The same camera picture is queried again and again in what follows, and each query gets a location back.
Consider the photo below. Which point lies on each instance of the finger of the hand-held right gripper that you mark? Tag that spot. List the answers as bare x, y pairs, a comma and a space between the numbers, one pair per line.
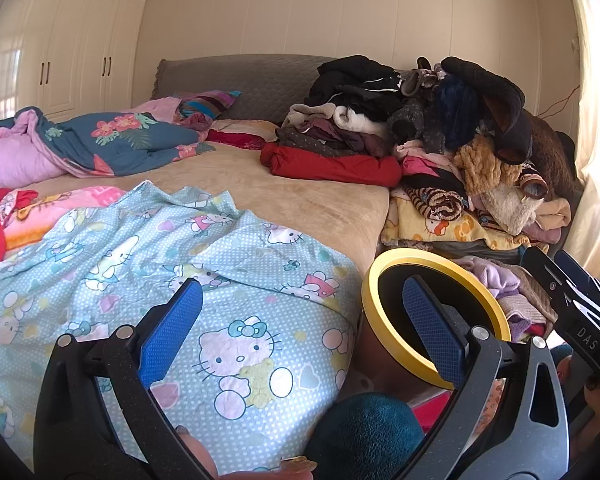
550, 277
582, 277

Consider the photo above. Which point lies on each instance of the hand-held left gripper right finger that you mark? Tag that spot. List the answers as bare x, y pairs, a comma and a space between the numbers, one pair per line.
432, 330

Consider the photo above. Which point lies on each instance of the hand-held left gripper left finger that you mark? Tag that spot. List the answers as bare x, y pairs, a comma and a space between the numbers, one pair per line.
172, 330

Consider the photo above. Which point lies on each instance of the yellow rimmed trash bin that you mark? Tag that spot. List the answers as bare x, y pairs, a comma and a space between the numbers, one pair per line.
430, 256

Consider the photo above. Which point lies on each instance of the person's left hand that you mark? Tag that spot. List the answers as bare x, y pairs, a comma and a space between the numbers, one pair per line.
205, 460

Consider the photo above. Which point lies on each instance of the lilac fluffy garment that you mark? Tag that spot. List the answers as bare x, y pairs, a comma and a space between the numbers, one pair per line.
490, 275

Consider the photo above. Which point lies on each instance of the blue cartoon cat blanket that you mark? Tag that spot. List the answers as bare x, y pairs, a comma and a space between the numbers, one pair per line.
130, 260

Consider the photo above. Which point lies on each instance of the yellow cartoon blanket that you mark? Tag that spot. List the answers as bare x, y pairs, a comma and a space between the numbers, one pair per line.
430, 232

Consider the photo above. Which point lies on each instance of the brown striped knit garment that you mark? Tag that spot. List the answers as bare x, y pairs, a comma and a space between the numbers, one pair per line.
440, 205

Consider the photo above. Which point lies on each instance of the pink red cartoon blanket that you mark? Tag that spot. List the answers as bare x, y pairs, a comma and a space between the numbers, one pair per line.
55, 215

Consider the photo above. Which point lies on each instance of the beige plush bedspread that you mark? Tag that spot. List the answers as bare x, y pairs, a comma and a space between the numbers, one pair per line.
305, 205

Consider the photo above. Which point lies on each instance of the red folded garment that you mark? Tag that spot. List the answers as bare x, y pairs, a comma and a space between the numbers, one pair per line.
340, 167

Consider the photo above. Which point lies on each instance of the blue floral quilt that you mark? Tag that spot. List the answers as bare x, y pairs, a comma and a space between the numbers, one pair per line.
130, 145

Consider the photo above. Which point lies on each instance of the pile of assorted clothes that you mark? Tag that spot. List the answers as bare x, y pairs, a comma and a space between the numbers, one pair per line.
455, 110

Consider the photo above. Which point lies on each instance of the red patterned cloth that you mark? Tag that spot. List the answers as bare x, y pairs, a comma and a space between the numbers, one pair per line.
230, 139

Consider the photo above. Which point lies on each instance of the pink cloth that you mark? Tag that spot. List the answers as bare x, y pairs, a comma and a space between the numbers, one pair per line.
155, 107

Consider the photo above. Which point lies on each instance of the striped pillow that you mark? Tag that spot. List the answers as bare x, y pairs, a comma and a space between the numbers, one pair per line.
205, 105

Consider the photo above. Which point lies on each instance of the grey padded headboard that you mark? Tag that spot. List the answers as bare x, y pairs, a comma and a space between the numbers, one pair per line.
260, 90

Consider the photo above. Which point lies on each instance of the cream wardrobe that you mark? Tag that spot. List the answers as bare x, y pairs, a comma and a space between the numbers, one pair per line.
70, 50

